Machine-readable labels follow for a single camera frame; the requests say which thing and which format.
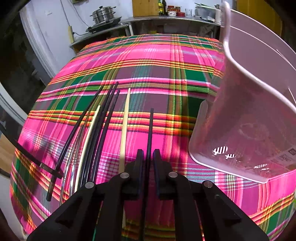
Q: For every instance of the light wooden chopstick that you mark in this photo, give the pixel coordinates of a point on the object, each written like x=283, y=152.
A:
x=121, y=167

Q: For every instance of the pink plaid tablecloth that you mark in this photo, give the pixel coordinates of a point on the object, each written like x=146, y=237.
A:
x=166, y=77

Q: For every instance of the white storage box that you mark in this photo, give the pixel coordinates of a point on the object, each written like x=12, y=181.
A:
x=204, y=12

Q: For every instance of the wooden cutting board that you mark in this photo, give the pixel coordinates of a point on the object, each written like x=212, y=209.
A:
x=145, y=8

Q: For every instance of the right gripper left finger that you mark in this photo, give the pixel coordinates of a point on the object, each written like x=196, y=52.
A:
x=95, y=211

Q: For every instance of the stainless steel steamer pot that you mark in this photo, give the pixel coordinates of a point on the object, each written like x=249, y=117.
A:
x=103, y=14

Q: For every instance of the metal kitchen counter table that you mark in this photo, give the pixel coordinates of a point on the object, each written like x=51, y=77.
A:
x=190, y=26

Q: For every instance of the long steel chopstick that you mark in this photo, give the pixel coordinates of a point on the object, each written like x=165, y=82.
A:
x=70, y=159

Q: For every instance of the pink plastic utensil basket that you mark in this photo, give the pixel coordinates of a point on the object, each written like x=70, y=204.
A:
x=246, y=127

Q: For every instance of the portable gas stove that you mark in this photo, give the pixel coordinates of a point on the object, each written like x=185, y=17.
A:
x=103, y=25

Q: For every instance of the dark oil bottle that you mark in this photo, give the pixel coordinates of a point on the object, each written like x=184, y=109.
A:
x=164, y=4

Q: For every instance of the low wooden shelf cabinet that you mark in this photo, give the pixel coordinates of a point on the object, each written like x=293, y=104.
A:
x=117, y=31

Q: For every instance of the red lidded jar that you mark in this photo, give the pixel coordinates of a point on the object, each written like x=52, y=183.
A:
x=171, y=11

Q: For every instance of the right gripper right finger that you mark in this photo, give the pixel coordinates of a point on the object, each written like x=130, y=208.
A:
x=201, y=210

